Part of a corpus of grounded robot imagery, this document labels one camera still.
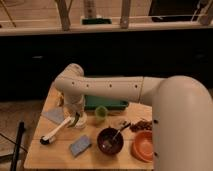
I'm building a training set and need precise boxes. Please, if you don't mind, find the green pepper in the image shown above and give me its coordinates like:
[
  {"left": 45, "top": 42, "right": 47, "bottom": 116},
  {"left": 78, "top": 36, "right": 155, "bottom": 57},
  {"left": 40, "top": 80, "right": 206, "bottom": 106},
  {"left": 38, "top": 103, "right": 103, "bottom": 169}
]
[{"left": 73, "top": 113, "right": 80, "bottom": 126}]

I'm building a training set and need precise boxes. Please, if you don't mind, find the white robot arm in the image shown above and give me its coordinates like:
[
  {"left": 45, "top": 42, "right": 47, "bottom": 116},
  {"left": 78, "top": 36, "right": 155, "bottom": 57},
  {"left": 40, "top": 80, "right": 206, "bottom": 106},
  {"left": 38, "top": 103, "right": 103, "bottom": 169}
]
[{"left": 54, "top": 63, "right": 213, "bottom": 171}]

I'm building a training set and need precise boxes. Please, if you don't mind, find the green plastic cup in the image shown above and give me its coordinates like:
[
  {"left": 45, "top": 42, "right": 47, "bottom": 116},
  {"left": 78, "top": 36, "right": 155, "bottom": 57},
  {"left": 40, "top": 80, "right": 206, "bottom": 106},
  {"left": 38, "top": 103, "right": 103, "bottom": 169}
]
[{"left": 95, "top": 106, "right": 108, "bottom": 121}]

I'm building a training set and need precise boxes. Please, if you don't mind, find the green plastic tray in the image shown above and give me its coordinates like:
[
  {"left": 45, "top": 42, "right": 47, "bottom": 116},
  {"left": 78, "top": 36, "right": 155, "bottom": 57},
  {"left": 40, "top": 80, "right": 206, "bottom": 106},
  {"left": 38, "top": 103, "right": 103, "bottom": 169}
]
[{"left": 85, "top": 95, "right": 129, "bottom": 110}]

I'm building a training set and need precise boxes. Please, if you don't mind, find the metal fork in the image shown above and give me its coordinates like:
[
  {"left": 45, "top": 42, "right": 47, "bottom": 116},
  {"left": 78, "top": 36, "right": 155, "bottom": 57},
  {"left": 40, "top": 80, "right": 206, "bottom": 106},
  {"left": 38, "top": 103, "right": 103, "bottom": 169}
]
[{"left": 101, "top": 120, "right": 131, "bottom": 152}]

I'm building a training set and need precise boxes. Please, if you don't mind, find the yellow banana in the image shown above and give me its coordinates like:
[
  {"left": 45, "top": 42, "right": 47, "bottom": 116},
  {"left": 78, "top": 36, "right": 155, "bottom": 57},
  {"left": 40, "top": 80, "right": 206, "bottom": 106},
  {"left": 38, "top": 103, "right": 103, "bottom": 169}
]
[{"left": 57, "top": 93, "right": 64, "bottom": 107}]

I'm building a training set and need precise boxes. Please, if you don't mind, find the dark grape bunch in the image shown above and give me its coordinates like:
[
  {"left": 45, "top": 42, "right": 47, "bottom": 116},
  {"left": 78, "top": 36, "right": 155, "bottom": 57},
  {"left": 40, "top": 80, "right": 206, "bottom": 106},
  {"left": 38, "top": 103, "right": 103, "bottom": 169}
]
[{"left": 130, "top": 120, "right": 152, "bottom": 132}]

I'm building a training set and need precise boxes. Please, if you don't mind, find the dark brown bowl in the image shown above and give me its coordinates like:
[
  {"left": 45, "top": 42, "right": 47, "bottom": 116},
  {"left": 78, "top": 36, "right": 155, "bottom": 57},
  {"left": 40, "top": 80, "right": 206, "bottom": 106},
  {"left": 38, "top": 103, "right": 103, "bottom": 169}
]
[{"left": 96, "top": 127, "right": 125, "bottom": 157}]

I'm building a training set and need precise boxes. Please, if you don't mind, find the light blue cloth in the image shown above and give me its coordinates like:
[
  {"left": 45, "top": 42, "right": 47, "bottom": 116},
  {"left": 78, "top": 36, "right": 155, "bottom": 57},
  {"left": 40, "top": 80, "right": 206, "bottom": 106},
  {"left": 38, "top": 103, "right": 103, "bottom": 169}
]
[{"left": 42, "top": 107, "right": 64, "bottom": 124}]

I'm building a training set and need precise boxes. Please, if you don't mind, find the blue sponge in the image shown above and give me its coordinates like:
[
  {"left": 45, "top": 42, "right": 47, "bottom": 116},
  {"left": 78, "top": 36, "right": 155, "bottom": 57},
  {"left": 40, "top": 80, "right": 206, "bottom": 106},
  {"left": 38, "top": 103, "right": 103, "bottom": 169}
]
[{"left": 70, "top": 135, "right": 91, "bottom": 157}]

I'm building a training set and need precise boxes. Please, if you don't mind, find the green base block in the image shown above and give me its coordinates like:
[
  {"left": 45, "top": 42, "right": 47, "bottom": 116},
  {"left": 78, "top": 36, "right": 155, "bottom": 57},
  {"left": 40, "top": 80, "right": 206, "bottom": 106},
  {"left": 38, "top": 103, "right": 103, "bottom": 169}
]
[{"left": 82, "top": 18, "right": 112, "bottom": 25}]

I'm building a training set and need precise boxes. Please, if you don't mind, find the orange plastic bowl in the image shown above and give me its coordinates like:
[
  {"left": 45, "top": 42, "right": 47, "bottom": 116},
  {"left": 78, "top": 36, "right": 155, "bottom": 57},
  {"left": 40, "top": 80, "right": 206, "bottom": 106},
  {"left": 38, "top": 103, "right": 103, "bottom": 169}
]
[{"left": 132, "top": 131, "right": 153, "bottom": 163}]

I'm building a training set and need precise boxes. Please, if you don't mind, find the black monitor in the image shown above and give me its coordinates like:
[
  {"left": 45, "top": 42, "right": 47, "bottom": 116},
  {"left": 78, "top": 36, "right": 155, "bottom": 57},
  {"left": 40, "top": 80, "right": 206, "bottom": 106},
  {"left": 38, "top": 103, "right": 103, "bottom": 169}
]
[{"left": 149, "top": 0, "right": 200, "bottom": 22}]

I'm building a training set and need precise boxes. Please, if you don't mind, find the black pole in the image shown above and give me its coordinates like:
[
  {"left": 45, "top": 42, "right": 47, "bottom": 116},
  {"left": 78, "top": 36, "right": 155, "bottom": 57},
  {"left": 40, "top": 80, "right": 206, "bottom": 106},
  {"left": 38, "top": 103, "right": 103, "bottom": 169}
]
[{"left": 10, "top": 122, "right": 25, "bottom": 171}]

